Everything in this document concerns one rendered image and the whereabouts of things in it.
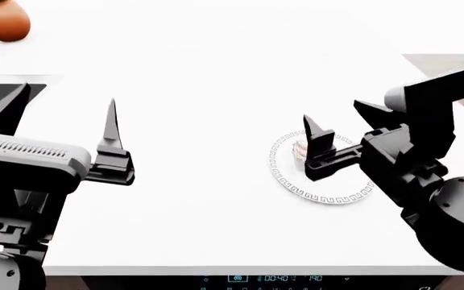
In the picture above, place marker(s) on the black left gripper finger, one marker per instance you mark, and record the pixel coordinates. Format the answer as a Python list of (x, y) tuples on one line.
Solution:
[(113, 163), (8, 121)]

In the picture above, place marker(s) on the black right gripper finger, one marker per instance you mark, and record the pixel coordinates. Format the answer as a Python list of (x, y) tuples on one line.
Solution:
[(377, 116), (318, 142)]

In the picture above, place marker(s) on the small pink layered dessert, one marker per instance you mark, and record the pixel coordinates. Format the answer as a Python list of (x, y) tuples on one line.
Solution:
[(299, 150)]

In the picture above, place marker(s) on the white plate with key-pattern rim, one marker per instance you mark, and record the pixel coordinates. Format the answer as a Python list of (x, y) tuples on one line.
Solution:
[(336, 191)]

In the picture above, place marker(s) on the black sink basin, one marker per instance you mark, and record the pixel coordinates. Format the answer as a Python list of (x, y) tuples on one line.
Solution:
[(38, 89)]

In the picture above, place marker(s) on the orange brown rounded fruit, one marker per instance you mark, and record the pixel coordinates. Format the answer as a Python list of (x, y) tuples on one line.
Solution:
[(2, 21)]

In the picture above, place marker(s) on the black appliance control panel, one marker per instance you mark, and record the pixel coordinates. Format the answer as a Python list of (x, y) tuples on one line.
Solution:
[(264, 281)]

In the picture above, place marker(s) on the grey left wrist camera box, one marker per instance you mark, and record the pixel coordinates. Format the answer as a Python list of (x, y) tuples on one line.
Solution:
[(22, 151)]

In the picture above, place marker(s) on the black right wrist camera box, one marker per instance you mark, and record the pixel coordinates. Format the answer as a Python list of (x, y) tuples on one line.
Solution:
[(429, 114)]

